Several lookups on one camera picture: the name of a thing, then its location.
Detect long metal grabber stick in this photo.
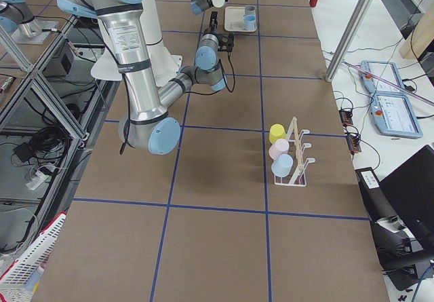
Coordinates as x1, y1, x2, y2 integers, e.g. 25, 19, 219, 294
342, 61, 434, 107

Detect yellow plastic cup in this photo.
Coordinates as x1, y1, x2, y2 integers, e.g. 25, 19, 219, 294
269, 124, 286, 144

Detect light blue plastic cup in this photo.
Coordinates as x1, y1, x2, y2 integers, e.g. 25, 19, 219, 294
271, 154, 294, 178

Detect white power strip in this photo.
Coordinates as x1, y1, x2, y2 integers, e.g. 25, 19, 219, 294
26, 170, 49, 191

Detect pink plastic cup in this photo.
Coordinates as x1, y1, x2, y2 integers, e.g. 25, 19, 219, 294
269, 138, 290, 160

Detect blue teach pendant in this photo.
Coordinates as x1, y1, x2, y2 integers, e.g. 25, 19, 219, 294
360, 60, 404, 94
370, 92, 423, 138

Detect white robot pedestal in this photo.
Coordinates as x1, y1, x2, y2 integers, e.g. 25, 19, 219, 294
140, 0, 182, 87

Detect black laptop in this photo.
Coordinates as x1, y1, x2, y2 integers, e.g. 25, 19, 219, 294
380, 145, 433, 248

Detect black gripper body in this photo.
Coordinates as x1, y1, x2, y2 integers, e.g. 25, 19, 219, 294
203, 24, 219, 43

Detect white wire cup rack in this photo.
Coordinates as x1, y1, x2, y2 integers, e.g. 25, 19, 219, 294
272, 117, 315, 187

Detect near blue teach pendant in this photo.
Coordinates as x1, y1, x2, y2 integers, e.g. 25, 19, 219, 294
370, 92, 423, 138

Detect black camera cable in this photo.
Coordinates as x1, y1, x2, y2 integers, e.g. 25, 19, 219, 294
182, 52, 237, 96

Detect cream plastic tray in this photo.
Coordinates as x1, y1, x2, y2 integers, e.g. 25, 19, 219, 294
224, 6, 257, 33

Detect grey plastic cup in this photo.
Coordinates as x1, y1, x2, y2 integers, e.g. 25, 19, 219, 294
245, 5, 256, 16

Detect far blue teach pendant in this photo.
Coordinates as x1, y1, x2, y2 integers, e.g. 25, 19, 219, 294
360, 60, 404, 94

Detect white plastic basket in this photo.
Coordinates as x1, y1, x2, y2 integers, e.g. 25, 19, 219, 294
1, 212, 66, 301

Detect aluminium frame post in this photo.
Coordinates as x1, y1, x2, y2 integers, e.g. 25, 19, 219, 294
325, 0, 373, 82

